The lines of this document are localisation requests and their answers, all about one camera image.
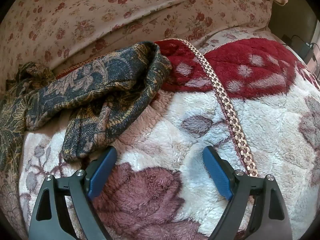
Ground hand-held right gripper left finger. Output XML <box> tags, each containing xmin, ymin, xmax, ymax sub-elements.
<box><xmin>29</xmin><ymin>145</ymin><xmax>118</xmax><ymax>240</ymax></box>

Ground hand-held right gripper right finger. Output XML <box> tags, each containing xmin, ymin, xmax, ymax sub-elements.
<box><xmin>202</xmin><ymin>145</ymin><xmax>293</xmax><ymax>240</ymax></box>

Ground dark floral patterned garment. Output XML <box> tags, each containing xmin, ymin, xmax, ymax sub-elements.
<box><xmin>0</xmin><ymin>41</ymin><xmax>173</xmax><ymax>173</ymax></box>

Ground red white floral fleece blanket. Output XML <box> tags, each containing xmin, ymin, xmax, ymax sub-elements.
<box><xmin>19</xmin><ymin>38</ymin><xmax>320</xmax><ymax>240</ymax></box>

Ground light floral bed sheet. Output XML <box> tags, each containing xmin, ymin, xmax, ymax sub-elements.
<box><xmin>195</xmin><ymin>26</ymin><xmax>250</xmax><ymax>53</ymax></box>

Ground black power adapter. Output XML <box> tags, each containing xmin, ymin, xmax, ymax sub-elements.
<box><xmin>299</xmin><ymin>42</ymin><xmax>317</xmax><ymax>63</ymax></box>

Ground pink floral pillow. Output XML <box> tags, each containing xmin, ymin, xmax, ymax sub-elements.
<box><xmin>0</xmin><ymin>0</ymin><xmax>273</xmax><ymax>80</ymax></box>

